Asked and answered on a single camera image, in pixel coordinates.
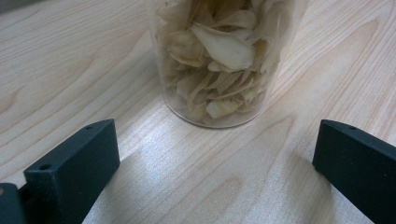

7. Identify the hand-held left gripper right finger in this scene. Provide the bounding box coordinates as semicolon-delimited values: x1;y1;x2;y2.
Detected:
312;119;396;224

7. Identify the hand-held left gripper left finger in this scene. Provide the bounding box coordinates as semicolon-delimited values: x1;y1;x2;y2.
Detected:
23;119;121;224

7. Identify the clear jar of dried slices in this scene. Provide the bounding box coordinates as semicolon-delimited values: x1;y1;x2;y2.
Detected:
148;0;310;129

